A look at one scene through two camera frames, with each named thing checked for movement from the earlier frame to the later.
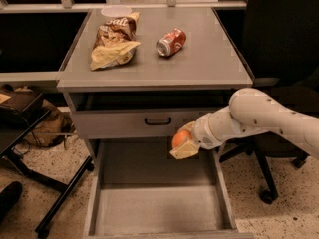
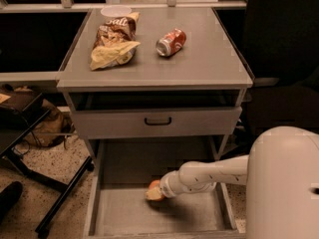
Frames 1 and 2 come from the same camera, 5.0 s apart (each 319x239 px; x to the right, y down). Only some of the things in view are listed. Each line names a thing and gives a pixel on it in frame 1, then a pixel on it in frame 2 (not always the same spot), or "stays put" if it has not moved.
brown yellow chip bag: x=116 y=42 stays put
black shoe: x=8 y=196 stays put
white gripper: x=202 y=132 -> x=166 y=185
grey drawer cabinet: x=127 y=115 stays put
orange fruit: x=181 y=137 -> x=155 y=184
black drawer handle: x=158 y=122 stays put
